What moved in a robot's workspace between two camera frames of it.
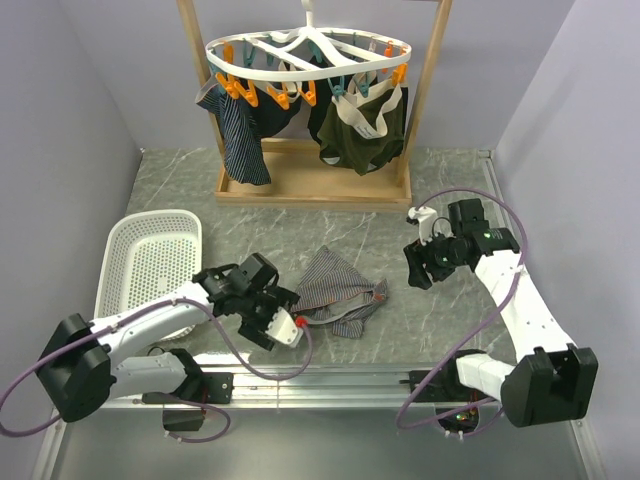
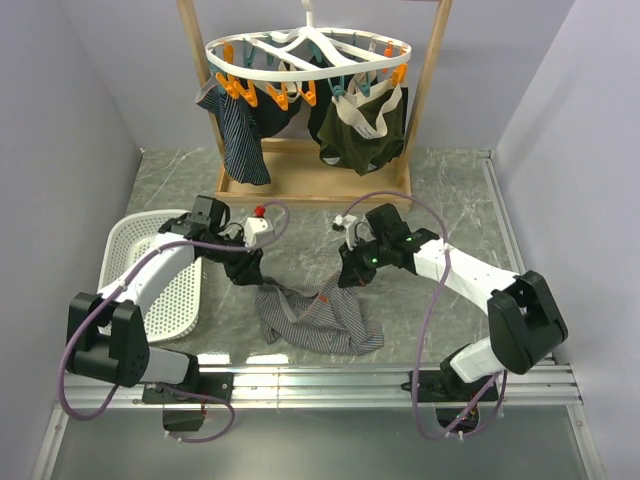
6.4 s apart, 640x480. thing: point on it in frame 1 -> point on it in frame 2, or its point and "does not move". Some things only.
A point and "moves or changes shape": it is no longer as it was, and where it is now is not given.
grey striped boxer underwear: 334,292 moves or changes shape
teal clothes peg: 337,90 does not move
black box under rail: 182,419 does not move
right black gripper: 417,255 -> 353,274
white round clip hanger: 305,52 does not move
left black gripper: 256,330 -> 246,271
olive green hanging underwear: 363,128 does not move
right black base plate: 446,387 does not move
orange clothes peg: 310,95 does not move
